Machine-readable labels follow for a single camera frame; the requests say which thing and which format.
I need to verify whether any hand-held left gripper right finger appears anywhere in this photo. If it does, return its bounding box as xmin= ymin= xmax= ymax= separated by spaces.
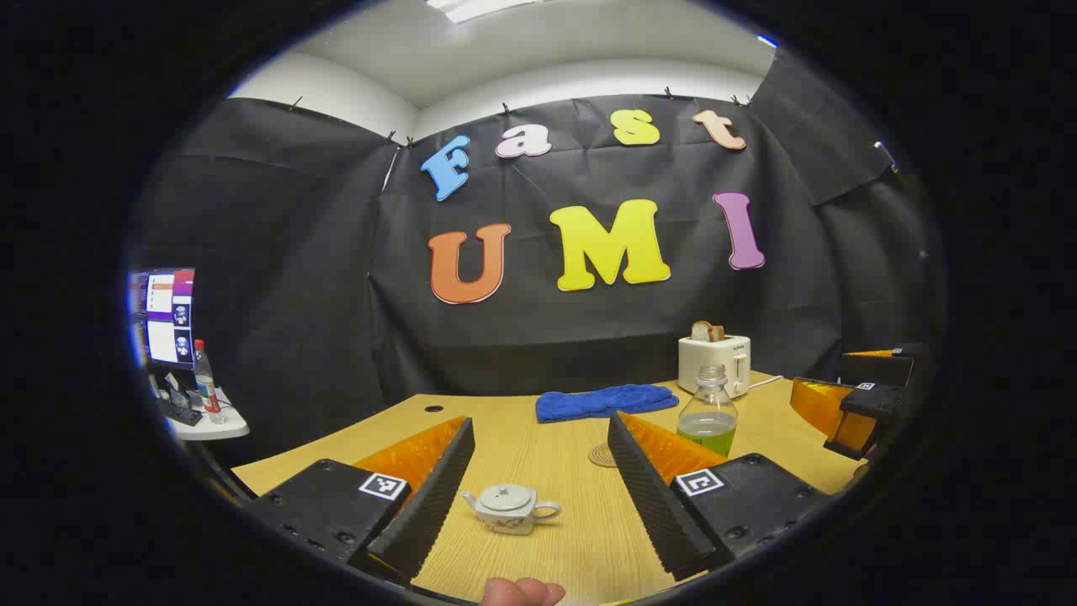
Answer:
xmin=607 ymin=411 xmax=830 ymax=582

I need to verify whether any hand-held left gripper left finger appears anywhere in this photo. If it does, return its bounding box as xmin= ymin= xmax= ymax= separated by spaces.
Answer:
xmin=251 ymin=417 xmax=475 ymax=583

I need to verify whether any white ceramic teacup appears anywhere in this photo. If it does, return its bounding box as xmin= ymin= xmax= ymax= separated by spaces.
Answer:
xmin=460 ymin=484 xmax=562 ymax=536

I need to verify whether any clear water bottle green label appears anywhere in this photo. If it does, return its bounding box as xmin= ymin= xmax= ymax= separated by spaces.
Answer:
xmin=677 ymin=364 xmax=739 ymax=458

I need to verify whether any small bottle red cap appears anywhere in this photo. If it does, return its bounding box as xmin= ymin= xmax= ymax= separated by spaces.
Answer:
xmin=194 ymin=339 xmax=226 ymax=424

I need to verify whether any blue towel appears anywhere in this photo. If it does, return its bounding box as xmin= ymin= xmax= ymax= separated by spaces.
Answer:
xmin=535 ymin=385 xmax=680 ymax=424

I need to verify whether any white toaster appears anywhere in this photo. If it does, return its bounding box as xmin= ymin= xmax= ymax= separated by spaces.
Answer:
xmin=678 ymin=335 xmax=751 ymax=399

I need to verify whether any white side table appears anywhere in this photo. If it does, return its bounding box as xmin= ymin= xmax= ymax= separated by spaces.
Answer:
xmin=164 ymin=391 xmax=251 ymax=442

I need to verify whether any black backdrop cloth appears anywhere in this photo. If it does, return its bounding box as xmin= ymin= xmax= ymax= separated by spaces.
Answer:
xmin=135 ymin=50 xmax=936 ymax=443

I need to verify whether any computer monitor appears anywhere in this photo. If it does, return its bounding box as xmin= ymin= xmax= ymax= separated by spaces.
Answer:
xmin=130 ymin=268 xmax=196 ymax=371

